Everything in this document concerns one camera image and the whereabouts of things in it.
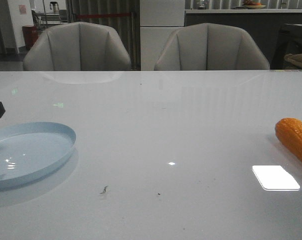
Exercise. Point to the light blue round plate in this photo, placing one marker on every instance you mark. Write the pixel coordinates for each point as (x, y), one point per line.
(30, 151)

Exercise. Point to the orange corn cob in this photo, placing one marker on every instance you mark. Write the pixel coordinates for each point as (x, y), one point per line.
(289, 133)

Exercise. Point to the red trash bin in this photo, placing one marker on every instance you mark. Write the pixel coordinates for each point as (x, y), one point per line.
(30, 35)

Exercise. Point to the grey upholstered chair left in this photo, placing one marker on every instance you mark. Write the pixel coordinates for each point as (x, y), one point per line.
(78, 46)

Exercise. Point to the grey upholstered chair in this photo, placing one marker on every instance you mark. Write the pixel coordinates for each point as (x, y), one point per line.
(211, 47)
(78, 46)

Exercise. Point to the red barrier belt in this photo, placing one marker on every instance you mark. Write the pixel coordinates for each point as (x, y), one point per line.
(109, 15)

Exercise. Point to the white cabinet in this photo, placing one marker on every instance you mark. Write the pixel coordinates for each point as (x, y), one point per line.
(158, 19)

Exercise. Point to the grey upholstered chair right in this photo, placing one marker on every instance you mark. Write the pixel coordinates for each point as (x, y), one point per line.
(211, 47)

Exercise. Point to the fruit bowl on counter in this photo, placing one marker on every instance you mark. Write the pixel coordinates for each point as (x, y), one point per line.
(252, 5)

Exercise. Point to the grey counter with white top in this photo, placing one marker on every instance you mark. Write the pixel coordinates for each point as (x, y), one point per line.
(262, 24)

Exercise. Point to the dark armchair with cushion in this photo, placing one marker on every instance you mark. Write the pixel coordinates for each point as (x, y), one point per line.
(289, 41)

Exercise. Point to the pink wall sign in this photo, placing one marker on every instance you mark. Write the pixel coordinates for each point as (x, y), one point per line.
(22, 9)

